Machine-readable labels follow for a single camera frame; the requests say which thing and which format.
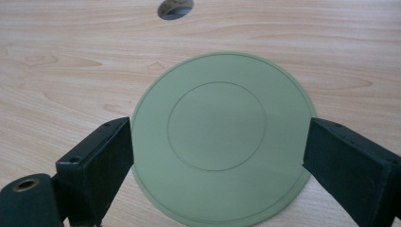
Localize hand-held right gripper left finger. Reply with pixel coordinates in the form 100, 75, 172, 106
55, 116, 135, 227

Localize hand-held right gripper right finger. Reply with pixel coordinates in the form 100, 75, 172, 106
302, 116, 401, 227

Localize green round plate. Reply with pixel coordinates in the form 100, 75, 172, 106
130, 51, 318, 227

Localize grey table cable grommet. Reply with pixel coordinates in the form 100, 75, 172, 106
157, 0, 195, 22

